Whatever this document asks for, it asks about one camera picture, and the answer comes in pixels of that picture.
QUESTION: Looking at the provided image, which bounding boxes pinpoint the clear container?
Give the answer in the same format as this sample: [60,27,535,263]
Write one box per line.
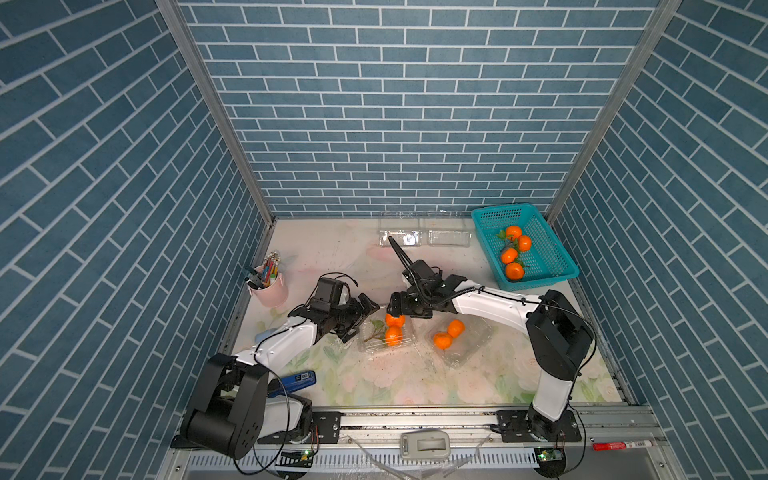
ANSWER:
[359,314,416,357]
[424,313,493,368]
[378,212,423,248]
[422,211,474,248]

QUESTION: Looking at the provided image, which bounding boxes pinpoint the blue card on table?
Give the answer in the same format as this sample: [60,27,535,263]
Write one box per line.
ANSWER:
[268,370,317,398]

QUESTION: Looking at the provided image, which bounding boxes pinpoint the black device on rail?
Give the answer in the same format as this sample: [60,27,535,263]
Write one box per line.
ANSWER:
[170,435,187,450]

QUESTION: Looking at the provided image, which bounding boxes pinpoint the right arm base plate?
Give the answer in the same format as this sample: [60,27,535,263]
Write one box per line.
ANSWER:
[488,407,582,443]

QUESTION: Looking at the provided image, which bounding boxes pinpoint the grey box on rail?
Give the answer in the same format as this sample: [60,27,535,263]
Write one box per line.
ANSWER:
[399,429,451,461]

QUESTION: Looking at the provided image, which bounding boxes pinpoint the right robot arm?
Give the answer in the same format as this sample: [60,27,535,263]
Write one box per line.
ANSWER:
[387,257,595,442]

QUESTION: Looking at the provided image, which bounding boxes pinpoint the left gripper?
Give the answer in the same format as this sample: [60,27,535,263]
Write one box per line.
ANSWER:
[327,292,380,341]

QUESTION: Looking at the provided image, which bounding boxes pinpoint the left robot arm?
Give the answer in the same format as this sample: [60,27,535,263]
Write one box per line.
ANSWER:
[180,276,380,460]

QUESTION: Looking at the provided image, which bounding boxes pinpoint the teal plastic basket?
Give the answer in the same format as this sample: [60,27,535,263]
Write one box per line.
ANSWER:
[471,204,580,291]

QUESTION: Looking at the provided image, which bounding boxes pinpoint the orange pair with leaves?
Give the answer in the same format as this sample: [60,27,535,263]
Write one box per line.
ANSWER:
[496,225,533,252]

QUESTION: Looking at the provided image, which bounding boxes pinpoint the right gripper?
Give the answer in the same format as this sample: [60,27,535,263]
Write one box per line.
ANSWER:
[384,291,432,321]

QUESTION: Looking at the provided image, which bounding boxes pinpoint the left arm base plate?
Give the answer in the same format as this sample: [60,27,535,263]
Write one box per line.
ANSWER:
[300,410,342,445]

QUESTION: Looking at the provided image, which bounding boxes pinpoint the pink pen cup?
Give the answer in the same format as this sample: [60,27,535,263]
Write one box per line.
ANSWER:
[244,251,288,308]

